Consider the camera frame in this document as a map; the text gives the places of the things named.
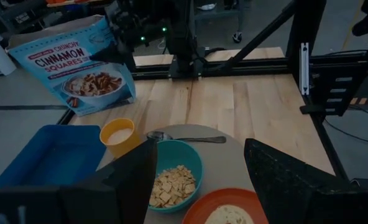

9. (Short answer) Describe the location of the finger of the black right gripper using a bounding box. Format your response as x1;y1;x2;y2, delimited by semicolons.
89;42;127;66

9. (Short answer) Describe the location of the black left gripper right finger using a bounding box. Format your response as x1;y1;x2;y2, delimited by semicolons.
244;138;368;224

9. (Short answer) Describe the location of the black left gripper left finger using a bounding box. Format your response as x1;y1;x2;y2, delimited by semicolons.
59;139;159;224

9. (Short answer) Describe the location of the yellow plastic cup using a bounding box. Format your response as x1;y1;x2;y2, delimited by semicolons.
99;117;142;160

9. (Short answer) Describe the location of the teal bowl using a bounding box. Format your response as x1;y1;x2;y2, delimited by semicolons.
147;139;205;214

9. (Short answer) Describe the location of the blue cinnamon squares cereal box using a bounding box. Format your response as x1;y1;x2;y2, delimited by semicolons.
6;14;137;117

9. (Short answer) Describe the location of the orange plate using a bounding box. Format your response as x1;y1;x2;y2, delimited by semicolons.
181;187;269;224

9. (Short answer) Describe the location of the silver metal spoon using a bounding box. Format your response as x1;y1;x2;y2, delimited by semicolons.
145;130;228;144

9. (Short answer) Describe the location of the cereal squares pile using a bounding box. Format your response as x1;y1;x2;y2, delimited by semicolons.
149;164;197;209

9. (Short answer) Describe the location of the white milk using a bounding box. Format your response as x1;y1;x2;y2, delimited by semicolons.
106;128;134;146

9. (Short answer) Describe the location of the grey round placemat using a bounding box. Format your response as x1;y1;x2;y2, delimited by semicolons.
95;123;257;224

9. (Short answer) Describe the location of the grey wheeled cart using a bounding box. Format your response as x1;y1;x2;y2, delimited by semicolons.
192;0;246;44

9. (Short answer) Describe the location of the black frame side rail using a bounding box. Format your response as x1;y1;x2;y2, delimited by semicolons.
305;102;350;182

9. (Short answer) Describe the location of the black table edge rail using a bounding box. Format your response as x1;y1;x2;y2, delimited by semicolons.
57;107;79;126

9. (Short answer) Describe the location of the black floor cable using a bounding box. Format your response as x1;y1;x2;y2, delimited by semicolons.
323;105;368;146

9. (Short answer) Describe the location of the black slotted bracket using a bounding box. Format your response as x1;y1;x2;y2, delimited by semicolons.
300;67;368;118

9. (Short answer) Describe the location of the white metal bracket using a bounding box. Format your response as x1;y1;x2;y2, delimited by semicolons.
299;42;311;96

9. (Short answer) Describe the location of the black diagonal frame strut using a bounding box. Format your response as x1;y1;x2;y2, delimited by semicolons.
224;0;297;68

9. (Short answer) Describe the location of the black frame end rail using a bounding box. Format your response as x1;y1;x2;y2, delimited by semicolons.
131;53;368;80

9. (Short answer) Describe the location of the black vertical frame post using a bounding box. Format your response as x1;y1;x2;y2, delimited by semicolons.
285;0;328;78

